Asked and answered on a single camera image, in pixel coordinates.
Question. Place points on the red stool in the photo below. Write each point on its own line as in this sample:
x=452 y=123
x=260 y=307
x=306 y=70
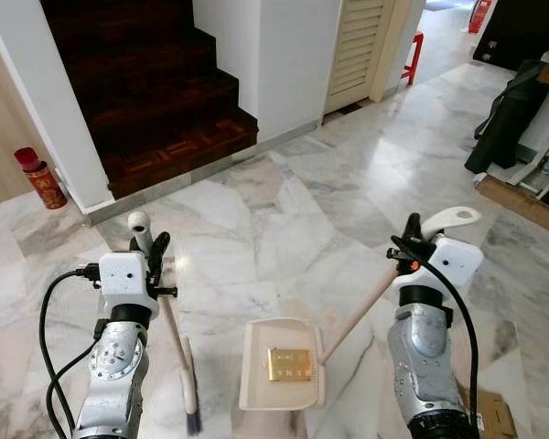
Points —
x=414 y=55

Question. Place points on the red and gold canister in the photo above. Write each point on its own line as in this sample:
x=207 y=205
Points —
x=44 y=183

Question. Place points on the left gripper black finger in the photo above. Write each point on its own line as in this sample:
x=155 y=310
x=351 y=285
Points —
x=159 y=251

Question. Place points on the red fire extinguisher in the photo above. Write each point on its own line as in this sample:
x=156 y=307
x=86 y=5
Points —
x=480 y=14

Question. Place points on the dark wooden staircase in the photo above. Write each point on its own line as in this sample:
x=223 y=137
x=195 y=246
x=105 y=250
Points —
x=146 y=91

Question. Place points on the tall black bag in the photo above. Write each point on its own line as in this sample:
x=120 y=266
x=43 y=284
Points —
x=503 y=119

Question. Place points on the dark wooden cabinet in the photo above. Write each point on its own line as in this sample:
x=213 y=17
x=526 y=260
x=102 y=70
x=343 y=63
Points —
x=531 y=32

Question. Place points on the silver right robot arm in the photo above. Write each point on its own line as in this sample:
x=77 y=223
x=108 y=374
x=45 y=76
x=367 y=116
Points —
x=425 y=357

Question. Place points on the wooden broom with white grip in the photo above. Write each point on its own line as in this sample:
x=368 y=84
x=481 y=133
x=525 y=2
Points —
x=188 y=384

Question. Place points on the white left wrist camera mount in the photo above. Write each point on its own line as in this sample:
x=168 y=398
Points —
x=123 y=274

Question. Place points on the small gold box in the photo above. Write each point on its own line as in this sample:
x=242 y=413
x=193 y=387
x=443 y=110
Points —
x=290 y=364

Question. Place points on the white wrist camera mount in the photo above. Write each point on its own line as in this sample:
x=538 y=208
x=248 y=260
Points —
x=123 y=274
x=453 y=261

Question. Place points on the beige louvered door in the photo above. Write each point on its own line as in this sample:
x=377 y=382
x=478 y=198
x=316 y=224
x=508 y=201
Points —
x=361 y=46

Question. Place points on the long wooden board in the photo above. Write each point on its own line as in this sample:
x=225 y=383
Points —
x=526 y=206

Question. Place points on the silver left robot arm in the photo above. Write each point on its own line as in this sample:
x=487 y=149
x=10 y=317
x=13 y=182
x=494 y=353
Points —
x=114 y=375

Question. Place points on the brown cardboard box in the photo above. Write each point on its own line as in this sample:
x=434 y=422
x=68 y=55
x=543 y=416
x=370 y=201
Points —
x=494 y=416

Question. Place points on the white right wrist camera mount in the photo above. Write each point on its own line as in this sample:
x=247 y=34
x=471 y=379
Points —
x=453 y=261

